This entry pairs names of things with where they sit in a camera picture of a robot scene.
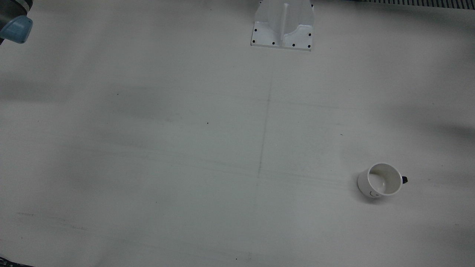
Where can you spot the white paper cup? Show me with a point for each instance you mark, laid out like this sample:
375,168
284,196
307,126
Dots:
371,185

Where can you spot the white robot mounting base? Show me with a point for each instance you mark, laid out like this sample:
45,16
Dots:
274,22

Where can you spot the ribbed grille strip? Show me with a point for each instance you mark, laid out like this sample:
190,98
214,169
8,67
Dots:
426,3

